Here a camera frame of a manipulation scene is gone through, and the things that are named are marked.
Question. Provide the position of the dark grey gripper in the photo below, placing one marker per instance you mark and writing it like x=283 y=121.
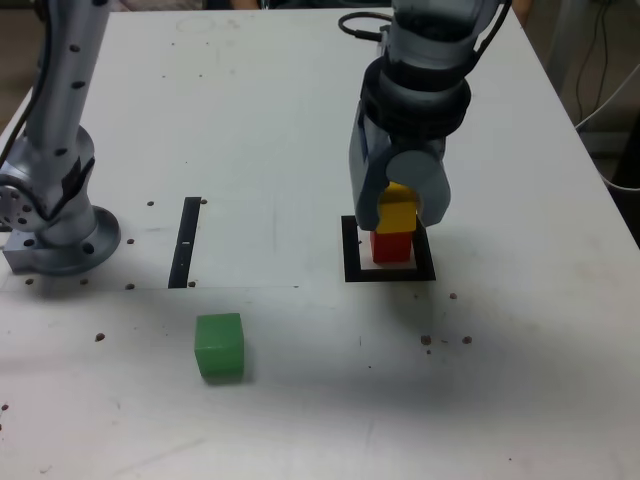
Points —
x=439 y=147

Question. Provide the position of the yellow cube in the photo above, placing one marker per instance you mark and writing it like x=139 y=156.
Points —
x=397 y=215

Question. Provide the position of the red cube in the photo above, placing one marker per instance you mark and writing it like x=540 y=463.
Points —
x=392 y=250

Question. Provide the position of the green cube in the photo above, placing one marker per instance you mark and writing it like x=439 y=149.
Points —
x=219 y=350

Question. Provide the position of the black tape square outline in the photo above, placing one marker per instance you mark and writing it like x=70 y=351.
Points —
x=350 y=255

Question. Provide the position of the black tape strip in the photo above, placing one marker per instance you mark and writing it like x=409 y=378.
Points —
x=182 y=250

